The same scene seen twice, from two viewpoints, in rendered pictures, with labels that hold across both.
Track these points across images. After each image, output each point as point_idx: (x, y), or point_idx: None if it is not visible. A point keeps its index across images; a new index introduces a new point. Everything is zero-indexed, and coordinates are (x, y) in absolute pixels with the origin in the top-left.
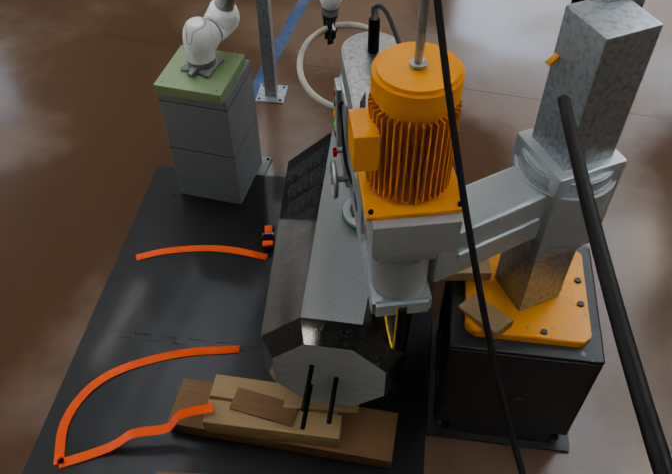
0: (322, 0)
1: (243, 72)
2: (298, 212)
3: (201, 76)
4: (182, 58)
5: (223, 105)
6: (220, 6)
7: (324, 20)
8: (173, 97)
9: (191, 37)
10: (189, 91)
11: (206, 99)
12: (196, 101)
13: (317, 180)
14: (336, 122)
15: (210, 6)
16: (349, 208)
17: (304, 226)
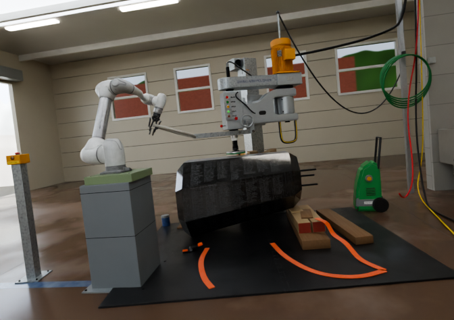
0: (163, 102)
1: None
2: (228, 169)
3: (128, 171)
4: (103, 175)
5: (150, 177)
6: (103, 136)
7: (150, 123)
8: (135, 183)
9: (120, 144)
10: (143, 171)
11: (148, 173)
12: (142, 180)
13: (213, 163)
14: (230, 109)
15: (97, 139)
16: (236, 151)
17: (240, 163)
